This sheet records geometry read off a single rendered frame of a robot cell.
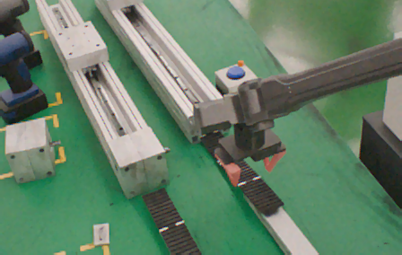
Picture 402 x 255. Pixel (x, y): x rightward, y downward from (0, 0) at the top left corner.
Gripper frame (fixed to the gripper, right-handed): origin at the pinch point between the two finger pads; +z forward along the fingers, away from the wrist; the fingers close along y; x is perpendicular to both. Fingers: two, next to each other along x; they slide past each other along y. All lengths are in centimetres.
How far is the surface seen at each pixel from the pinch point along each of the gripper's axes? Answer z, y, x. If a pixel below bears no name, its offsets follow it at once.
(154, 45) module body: 0, -4, -56
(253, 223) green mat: 6.0, 3.5, 6.4
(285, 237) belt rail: 3.0, 1.5, 14.4
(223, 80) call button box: 0.0, -11.2, -31.0
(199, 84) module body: -2.3, -4.0, -29.8
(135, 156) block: -3.3, 19.1, -13.5
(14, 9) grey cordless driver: -13, 28, -76
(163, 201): 2.8, 17.5, -4.7
